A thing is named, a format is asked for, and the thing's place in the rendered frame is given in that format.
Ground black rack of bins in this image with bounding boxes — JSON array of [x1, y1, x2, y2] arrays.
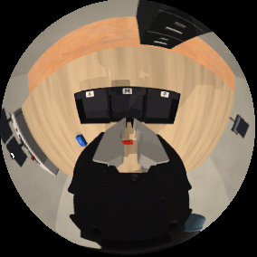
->
[[74, 86, 181, 124]]

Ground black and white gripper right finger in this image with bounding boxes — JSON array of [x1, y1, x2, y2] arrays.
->
[[131, 118, 192, 190]]

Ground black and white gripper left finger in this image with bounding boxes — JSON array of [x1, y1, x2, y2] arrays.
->
[[68, 118, 128, 194]]

